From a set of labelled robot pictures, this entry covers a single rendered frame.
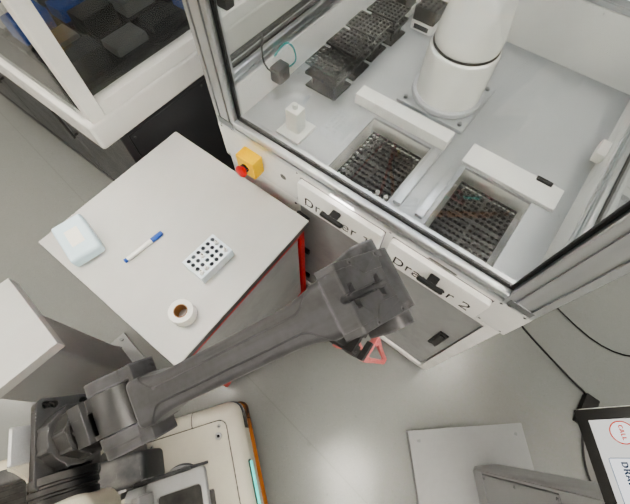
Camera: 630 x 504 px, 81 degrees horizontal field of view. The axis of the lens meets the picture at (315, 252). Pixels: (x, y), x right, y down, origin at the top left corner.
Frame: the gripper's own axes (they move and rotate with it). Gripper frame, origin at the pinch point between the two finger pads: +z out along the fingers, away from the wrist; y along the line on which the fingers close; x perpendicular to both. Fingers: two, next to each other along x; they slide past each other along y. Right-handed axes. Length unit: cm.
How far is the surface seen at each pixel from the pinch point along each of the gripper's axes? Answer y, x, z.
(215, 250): 38, -1, -39
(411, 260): 0.4, -26.2, -4.1
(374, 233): 6.7, -27.1, -14.4
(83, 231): 58, 17, -70
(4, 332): 56, 51, -67
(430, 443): 38, 8, 83
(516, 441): 22, -13, 109
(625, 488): -42, -4, 32
